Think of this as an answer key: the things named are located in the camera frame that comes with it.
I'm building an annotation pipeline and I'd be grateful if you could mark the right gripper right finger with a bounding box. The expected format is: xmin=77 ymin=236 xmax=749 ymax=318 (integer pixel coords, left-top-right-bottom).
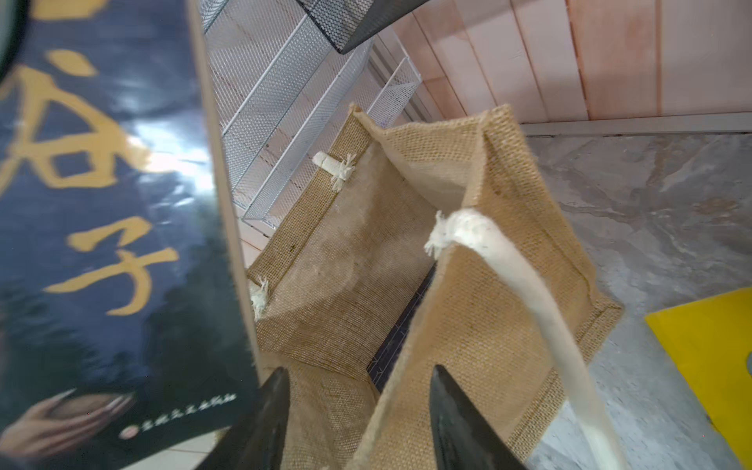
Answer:
xmin=429 ymin=364 xmax=525 ymax=470

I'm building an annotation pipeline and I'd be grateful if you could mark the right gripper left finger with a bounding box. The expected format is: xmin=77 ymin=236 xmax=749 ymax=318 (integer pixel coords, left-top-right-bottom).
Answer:
xmin=197 ymin=367 xmax=291 ymax=470

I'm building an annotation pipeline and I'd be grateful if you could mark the blue book yellow label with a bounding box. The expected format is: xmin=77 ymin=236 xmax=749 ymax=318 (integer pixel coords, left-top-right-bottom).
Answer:
xmin=366 ymin=266 xmax=436 ymax=393

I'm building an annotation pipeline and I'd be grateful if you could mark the brown canvas tote bag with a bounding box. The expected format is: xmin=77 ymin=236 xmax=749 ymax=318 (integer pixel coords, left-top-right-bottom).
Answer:
xmin=247 ymin=106 xmax=627 ymax=469

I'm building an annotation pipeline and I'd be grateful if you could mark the dark portrait book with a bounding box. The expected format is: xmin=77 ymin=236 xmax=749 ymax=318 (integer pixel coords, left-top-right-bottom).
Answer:
xmin=1 ymin=1 xmax=259 ymax=469

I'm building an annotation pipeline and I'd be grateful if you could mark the yellow book left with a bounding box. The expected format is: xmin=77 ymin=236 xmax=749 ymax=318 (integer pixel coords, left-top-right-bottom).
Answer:
xmin=645 ymin=288 xmax=751 ymax=469

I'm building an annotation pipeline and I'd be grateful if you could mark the white wire mesh shelf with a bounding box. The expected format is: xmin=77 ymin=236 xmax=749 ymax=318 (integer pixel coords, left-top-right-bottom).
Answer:
xmin=199 ymin=0 xmax=429 ymax=234

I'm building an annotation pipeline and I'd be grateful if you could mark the black mesh wall basket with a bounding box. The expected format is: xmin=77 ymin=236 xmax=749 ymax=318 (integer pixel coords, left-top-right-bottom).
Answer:
xmin=297 ymin=0 xmax=427 ymax=55

